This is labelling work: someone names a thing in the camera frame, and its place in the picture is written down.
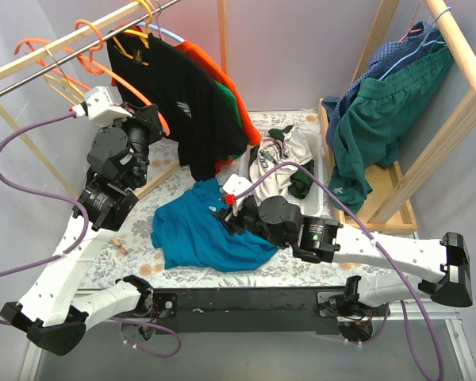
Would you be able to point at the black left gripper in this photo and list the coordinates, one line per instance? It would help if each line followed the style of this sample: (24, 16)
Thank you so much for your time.
(150, 120)

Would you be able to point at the floral table cloth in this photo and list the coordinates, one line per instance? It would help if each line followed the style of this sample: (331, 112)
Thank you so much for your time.
(147, 262)

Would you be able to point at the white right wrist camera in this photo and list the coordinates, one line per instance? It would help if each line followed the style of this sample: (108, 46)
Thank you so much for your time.
(232, 188)

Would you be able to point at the wooden clothespin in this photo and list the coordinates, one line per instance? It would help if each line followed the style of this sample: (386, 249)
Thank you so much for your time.
(120, 246)

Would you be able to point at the black t shirt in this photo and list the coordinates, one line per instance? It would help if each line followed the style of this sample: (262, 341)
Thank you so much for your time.
(178, 107)

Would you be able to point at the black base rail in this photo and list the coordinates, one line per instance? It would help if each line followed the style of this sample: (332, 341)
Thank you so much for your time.
(246, 310)

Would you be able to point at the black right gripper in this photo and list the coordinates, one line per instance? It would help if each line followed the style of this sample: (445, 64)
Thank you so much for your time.
(228, 217)

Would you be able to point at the orange plastic hanger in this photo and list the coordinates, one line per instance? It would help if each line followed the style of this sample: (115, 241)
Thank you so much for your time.
(93, 67)

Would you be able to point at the green and white t shirt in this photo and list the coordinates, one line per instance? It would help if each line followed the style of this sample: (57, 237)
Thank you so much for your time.
(277, 147)

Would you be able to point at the blue t shirt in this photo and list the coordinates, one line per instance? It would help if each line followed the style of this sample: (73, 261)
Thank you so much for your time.
(190, 235)

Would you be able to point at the orange t shirt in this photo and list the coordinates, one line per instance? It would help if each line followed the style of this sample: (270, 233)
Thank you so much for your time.
(222, 83)

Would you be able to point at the wooden clothes rack right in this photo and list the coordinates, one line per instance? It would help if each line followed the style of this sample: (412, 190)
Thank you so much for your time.
(433, 185)

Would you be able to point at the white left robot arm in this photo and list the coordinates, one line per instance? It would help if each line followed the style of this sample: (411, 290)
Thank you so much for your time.
(49, 313)

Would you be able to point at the wooden clothes rack left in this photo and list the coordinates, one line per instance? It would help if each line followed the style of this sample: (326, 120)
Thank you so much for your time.
(74, 37)

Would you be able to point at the blue checkered shorts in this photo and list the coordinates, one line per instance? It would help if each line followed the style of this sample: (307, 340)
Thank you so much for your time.
(384, 57)

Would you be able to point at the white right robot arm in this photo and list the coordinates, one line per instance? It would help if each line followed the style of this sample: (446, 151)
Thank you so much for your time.
(435, 269)

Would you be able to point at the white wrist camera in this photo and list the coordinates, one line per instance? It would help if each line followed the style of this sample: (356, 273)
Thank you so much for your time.
(101, 104)
(232, 188)

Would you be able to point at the wooden clothes rack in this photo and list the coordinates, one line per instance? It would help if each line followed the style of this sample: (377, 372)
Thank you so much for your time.
(433, 185)
(74, 37)

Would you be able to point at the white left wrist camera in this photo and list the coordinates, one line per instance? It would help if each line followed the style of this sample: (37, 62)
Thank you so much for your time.
(101, 104)

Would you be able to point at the light blue wire hanger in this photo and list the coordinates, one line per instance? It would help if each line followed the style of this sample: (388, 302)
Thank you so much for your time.
(423, 43)

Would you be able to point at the teal green shorts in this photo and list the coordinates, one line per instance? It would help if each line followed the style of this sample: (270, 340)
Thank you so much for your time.
(382, 112)

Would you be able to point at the dark yellow plastic hanger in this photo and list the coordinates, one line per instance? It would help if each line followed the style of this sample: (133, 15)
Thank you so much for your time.
(137, 56)

